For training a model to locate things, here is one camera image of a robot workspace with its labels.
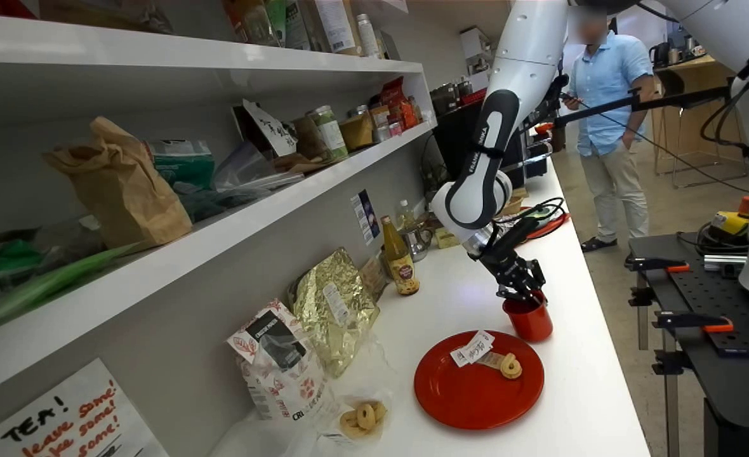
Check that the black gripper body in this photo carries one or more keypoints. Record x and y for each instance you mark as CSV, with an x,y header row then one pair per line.
x,y
515,276

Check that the orange-handled clamp left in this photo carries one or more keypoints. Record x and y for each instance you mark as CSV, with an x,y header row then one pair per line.
x,y
695,321

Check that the white patterned snack bag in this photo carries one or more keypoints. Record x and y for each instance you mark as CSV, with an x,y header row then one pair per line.
x,y
277,363

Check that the white paper label tag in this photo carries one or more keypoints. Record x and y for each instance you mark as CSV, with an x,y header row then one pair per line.
x,y
474,349

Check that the orange-handled clamp right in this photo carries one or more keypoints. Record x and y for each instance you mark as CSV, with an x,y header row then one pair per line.
x,y
652,266

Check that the orange-handled clamp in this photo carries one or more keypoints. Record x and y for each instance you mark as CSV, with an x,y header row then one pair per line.
x,y
652,266
695,321

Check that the glass bottle yellow label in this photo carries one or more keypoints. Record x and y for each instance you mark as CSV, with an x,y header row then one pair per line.
x,y
399,260

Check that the man in blue shirt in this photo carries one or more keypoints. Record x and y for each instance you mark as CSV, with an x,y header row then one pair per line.
x,y
610,66

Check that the green vegetable package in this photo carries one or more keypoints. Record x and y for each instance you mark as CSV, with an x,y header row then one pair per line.
x,y
44,288

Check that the brown paper bag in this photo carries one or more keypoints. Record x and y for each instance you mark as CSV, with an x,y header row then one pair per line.
x,y
120,187

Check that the handwritten tea sign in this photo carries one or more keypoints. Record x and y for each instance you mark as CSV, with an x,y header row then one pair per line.
x,y
87,415

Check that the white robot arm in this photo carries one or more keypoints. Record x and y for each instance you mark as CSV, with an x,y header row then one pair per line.
x,y
522,79

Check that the ring-shaped cookie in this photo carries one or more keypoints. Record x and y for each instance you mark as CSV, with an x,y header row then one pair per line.
x,y
506,363

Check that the red round plate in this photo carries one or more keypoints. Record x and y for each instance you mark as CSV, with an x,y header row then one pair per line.
x,y
479,396

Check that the glass jar on shelf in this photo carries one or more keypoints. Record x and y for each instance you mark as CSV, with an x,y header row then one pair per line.
x,y
329,132

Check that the black perforated workbench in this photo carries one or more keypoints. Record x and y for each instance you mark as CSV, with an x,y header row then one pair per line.
x,y
717,361

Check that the red mug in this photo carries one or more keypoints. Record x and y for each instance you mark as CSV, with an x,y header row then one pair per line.
x,y
530,319

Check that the gold foil bag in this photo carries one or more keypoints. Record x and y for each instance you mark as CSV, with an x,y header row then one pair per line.
x,y
336,311

